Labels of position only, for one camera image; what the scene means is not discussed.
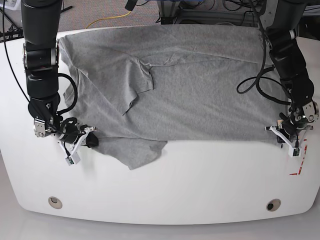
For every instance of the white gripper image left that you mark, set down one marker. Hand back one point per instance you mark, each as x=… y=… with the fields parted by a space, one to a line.
x=73 y=136

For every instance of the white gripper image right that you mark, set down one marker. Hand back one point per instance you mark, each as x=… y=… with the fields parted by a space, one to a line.
x=287 y=133

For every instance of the grey Hugging Face T-shirt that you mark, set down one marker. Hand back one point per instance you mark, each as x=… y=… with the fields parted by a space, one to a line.
x=144 y=86

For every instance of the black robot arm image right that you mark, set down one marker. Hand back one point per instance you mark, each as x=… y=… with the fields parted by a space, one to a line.
x=280 y=19

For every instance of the red tape rectangle marking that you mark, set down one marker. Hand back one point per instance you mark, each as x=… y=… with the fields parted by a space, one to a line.
x=295 y=164

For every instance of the black tripod stand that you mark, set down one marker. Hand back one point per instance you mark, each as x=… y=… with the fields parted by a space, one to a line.
x=9 y=29

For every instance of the wrist camera board image right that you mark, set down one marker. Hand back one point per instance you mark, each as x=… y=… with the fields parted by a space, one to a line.
x=294 y=151

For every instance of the wrist camera board image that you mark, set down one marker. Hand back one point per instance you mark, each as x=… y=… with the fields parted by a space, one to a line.
x=72 y=159
x=294 y=151

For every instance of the wrist camera board image left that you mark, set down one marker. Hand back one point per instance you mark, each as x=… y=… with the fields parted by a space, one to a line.
x=72 y=159

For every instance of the right table cable grommet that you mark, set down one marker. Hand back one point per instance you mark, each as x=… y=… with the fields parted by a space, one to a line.
x=273 y=205

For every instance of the table cable grommet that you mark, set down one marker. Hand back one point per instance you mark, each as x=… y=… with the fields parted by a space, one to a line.
x=273 y=205
x=55 y=203

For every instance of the left table cable grommet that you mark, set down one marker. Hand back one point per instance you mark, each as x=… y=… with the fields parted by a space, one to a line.
x=55 y=203

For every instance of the grey aluminium frame base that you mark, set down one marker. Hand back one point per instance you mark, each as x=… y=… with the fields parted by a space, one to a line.
x=206 y=12

